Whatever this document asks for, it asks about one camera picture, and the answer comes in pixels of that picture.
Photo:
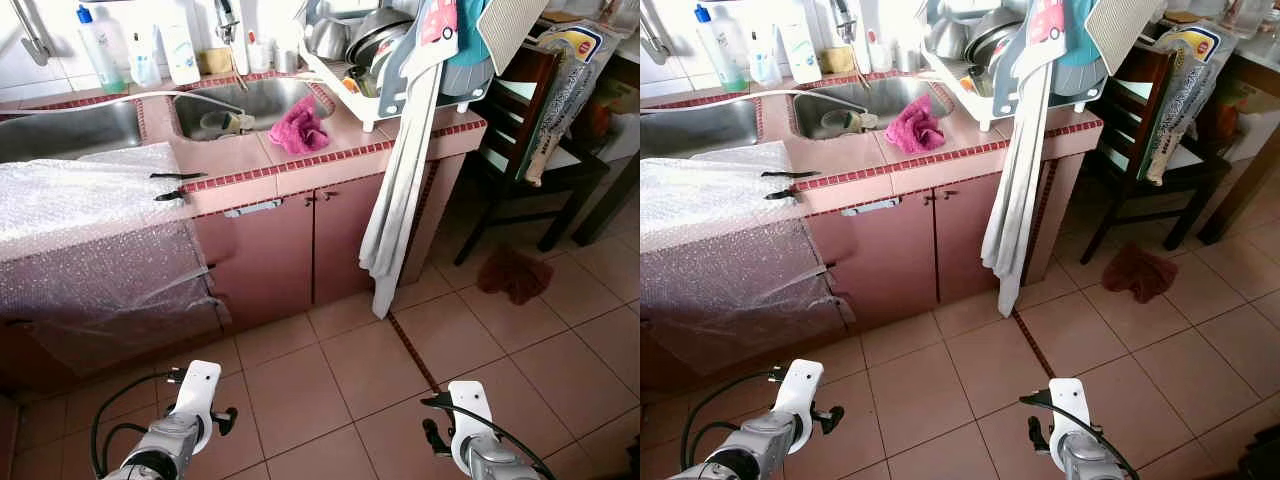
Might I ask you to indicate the clear bottle blue cap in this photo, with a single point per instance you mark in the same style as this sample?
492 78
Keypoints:
103 55
720 55

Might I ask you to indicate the grey ribbed board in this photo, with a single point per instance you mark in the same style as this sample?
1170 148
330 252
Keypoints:
510 25
1125 25

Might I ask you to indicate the dark wooden table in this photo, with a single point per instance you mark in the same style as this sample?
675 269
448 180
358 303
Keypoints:
1235 190
600 215

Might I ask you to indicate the dark wooden chair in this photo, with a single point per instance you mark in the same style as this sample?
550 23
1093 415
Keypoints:
535 65
1155 65

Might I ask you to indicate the chrome sink faucet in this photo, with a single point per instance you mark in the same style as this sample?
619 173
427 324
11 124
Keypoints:
228 20
845 20

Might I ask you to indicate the clear plastic cup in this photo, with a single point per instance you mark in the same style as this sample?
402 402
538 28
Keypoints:
762 65
144 65

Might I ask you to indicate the red-brown floor rag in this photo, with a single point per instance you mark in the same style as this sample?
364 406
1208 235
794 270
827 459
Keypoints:
515 275
1140 272

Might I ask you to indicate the pink cabinet door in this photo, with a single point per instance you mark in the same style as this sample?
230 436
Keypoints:
880 260
965 240
260 260
345 240

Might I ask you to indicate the white dish rack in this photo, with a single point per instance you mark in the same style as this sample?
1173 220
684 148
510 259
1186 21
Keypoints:
955 85
340 85

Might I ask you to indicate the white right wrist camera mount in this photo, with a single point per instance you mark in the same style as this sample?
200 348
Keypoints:
1068 398
468 400

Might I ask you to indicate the pink crumpled cloth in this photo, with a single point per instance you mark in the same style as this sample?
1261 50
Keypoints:
298 128
915 128

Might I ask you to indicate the teal cloth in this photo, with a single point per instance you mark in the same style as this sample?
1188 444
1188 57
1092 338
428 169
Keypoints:
1085 40
470 35

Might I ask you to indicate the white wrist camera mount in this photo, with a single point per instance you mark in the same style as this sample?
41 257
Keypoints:
197 390
800 385
468 400
1068 398

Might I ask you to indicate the dark steel wok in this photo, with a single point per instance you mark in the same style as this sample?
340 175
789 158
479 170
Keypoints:
990 35
375 35

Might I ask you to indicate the yellow sponge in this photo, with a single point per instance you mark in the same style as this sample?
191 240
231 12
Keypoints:
834 62
214 62

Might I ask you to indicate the clear bubble wrap sheet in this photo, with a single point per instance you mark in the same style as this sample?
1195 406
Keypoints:
720 220
90 220

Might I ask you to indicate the white hanging towel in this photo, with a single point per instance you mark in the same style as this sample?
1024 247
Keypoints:
400 200
1020 200

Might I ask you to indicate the clear bottle beige cap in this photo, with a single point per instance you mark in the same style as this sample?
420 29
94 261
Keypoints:
845 121
225 123

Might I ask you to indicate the small steel pot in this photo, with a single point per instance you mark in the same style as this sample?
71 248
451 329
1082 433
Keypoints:
330 40
947 40

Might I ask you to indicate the steel sink basin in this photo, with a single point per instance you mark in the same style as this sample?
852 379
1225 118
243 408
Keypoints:
690 128
900 88
60 130
285 88

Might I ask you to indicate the white plastic bottle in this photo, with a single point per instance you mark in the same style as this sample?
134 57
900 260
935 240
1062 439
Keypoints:
798 55
180 55

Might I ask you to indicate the pink car print towel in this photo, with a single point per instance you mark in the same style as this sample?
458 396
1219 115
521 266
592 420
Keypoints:
438 25
1045 22

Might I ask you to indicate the printed plastic bag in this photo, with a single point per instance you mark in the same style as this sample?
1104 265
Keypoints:
1188 70
570 70

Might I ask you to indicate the grey wall tap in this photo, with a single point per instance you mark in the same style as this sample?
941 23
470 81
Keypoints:
655 45
35 45

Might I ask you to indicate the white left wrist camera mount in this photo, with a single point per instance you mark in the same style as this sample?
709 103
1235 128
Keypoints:
197 390
800 385

